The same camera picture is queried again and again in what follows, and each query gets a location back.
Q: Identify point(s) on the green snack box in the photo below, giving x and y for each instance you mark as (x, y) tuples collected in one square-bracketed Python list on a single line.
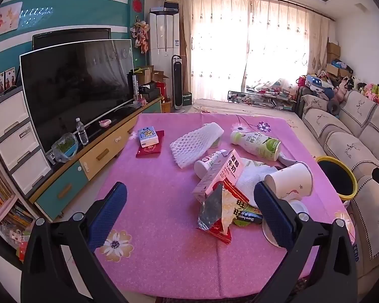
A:
[(248, 217)]

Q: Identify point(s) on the pink strawberry milk carton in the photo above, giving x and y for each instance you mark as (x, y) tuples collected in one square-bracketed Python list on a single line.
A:
[(221, 170)]

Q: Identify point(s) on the plastic bag with green contents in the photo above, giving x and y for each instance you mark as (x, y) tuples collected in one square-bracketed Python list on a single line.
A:
[(64, 146)]

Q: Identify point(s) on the pile of plush toys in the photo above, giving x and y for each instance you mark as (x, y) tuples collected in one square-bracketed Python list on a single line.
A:
[(372, 91)]

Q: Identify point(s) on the teal and yellow television cabinet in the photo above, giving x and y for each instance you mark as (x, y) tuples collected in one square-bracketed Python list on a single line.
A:
[(66, 189)]

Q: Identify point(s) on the white upright tube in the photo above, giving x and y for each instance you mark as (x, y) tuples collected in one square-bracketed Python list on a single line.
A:
[(134, 88)]

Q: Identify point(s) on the red and silver snack wrapper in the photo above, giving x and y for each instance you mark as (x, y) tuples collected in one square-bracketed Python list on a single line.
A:
[(224, 208)]

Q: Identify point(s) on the beige covered sofa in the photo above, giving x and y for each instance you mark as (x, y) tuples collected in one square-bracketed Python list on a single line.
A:
[(344, 145)]

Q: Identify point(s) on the red round wall ornament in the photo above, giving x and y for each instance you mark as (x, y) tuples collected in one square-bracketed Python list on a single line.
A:
[(137, 5)]

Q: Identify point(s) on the black box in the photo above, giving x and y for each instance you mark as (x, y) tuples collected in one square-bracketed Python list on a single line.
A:
[(148, 91)]

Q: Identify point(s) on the white paper cup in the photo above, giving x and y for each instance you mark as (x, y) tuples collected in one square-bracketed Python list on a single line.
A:
[(290, 178)]

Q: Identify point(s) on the red flat packet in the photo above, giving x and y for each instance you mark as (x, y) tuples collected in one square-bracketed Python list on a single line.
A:
[(150, 152)]

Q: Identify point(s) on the white standing air conditioner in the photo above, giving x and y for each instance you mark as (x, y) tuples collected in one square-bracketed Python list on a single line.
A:
[(164, 34)]

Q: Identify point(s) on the open cardboard boxes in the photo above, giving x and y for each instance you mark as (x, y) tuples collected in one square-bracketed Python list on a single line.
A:
[(148, 74)]

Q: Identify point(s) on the pink cartoon wall poster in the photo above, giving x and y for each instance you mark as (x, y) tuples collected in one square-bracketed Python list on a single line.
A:
[(4, 19)]

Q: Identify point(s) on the blue star tissue pack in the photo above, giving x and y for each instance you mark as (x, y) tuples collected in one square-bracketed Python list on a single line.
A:
[(147, 136)]

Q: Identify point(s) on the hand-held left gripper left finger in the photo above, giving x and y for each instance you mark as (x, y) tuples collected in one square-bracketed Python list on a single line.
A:
[(109, 214)]

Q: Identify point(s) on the large curved black television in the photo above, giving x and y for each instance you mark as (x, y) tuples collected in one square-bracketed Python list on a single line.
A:
[(75, 85)]

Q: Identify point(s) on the black flat television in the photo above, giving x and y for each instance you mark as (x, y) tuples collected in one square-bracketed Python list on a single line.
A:
[(69, 36)]

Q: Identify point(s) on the green and white drink bottle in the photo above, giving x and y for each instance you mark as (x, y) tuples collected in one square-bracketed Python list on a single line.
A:
[(255, 145)]

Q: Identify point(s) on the black tower fan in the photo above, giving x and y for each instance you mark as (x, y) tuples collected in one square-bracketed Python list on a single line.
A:
[(179, 82)]

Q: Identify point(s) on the clear water bottle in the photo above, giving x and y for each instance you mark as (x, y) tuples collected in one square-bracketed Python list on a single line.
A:
[(82, 134)]

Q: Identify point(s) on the white plastic drawer unit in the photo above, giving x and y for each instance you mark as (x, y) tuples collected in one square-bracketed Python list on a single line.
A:
[(15, 139)]

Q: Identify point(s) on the cluttered glass coffee table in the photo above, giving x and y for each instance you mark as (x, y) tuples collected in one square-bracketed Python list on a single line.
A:
[(262, 99)]

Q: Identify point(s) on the small green box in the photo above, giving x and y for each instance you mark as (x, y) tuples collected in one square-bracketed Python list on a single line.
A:
[(186, 98)]

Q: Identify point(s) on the hanging flower decoration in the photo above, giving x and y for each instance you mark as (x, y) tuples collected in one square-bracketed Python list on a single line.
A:
[(140, 36)]

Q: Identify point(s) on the red gift bag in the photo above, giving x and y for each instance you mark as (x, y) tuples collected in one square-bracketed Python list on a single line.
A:
[(161, 91)]

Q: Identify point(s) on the sheer white curtains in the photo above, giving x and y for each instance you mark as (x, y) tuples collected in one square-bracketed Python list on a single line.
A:
[(218, 38)]

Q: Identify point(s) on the small pink oval item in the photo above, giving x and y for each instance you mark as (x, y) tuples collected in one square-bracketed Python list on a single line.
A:
[(105, 122)]

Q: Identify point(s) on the bookshelf with books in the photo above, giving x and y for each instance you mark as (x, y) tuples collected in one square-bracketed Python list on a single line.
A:
[(0, 195)]

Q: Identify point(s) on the yellow rimmed black trash bin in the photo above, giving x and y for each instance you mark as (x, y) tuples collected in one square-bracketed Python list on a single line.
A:
[(334, 176)]

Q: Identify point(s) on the pink floral tablecloth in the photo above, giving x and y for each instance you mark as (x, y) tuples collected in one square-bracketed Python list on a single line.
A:
[(164, 195)]

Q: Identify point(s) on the stacked cardboard boxes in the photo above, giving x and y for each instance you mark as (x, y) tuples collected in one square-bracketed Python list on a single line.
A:
[(333, 50)]

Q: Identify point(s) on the clear plastic cup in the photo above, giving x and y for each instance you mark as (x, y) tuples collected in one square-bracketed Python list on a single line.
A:
[(215, 145)]

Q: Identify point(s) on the white pill bottle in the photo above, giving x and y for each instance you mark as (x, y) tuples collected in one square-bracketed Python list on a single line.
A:
[(207, 164)]

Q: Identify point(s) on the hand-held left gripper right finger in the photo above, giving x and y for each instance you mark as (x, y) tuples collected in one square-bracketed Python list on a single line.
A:
[(273, 214)]

